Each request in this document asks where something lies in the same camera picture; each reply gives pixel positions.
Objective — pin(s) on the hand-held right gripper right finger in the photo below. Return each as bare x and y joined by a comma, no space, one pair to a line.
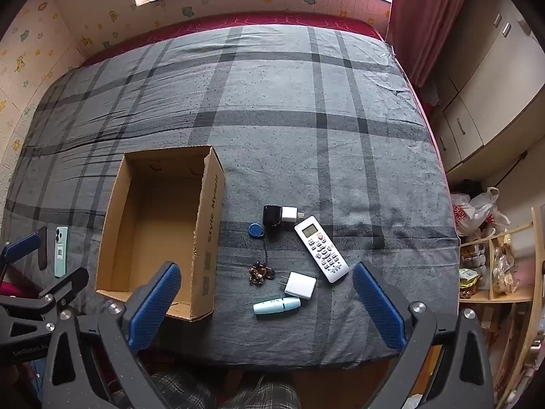
379,311

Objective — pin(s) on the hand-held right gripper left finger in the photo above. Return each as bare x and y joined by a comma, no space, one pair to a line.
155,306

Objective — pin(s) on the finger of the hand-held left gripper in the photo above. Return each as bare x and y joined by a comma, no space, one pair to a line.
21,247
68,283

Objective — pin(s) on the brown cardboard box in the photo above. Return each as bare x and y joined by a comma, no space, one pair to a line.
162,230

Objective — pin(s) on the white charger with prongs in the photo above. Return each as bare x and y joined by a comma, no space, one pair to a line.
301,285

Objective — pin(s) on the white remote control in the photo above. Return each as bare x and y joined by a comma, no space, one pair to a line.
321,249

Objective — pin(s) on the pale green cosmetic tube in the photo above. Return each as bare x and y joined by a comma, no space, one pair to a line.
276,305

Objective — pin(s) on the small white cube charger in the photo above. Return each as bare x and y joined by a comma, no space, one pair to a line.
290,215

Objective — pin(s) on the black round dome device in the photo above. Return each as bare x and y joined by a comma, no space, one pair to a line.
270,215

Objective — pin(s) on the dark slim phone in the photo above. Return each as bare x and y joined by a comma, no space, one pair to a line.
42,247

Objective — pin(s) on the mint green smartphone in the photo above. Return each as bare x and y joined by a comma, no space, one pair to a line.
61,251

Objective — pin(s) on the red cloth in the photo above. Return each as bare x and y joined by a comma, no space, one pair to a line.
12,285

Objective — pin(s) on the person's plaid trousers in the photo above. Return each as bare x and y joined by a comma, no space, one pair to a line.
191,387

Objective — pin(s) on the yellow snack packet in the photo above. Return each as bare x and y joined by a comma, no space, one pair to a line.
470,279

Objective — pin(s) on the clear bag of snacks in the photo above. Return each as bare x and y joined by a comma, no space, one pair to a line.
506,270

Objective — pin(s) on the white plastic bag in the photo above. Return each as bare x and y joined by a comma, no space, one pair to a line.
477,211

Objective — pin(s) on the wooden shelf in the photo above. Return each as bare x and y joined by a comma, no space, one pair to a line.
526,298

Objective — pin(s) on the grey plaid bedsheet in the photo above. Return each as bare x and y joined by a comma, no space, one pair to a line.
298,136

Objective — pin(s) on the beige cabinet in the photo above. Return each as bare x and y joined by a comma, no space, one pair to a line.
489,72

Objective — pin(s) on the red curtain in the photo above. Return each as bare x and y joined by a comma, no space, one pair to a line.
425,17

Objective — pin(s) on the red mattress cover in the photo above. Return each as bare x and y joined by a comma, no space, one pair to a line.
264,20

